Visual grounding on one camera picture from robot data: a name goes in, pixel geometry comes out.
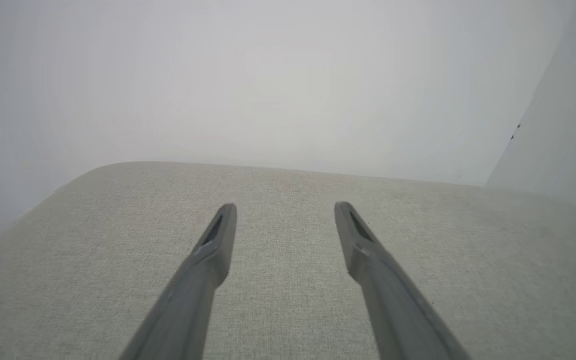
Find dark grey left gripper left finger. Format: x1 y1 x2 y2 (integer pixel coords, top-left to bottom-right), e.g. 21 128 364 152
118 202 239 360

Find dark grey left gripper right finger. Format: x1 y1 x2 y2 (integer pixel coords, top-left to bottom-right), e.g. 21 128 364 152
334 201 472 360

